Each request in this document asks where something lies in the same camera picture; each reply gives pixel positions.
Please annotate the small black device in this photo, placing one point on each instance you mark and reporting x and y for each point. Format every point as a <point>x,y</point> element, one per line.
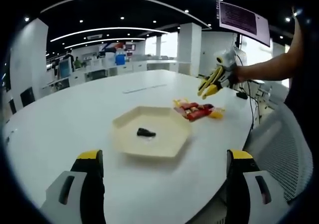
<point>241,95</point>

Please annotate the teal computer monitor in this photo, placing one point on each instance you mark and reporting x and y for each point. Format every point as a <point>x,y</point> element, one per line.
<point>65,68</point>

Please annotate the black monitor stand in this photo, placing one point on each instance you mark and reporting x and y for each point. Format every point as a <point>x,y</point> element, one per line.
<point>238,47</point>

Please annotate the cream hexagonal container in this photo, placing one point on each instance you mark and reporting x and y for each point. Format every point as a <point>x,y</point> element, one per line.
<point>164,124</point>

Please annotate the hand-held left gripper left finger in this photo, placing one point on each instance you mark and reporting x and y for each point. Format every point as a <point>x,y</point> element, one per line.
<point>74,196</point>

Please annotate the black snack packet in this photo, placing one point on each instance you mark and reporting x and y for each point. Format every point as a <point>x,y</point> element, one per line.
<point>145,132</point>

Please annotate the large dark monitor screen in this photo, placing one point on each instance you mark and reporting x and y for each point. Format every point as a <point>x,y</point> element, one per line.
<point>243,22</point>

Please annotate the pile of snack packets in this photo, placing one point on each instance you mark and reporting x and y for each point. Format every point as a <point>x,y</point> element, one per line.
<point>197,110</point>

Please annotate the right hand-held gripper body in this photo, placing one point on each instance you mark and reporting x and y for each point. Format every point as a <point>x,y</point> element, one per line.
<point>229,59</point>

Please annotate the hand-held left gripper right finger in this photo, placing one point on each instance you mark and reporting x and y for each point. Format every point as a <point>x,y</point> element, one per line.
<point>249,196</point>

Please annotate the blue box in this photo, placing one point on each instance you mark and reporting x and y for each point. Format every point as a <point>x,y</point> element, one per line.
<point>119,59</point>

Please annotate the grey mesh office chair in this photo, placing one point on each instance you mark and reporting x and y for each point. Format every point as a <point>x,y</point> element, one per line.
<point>279,146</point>

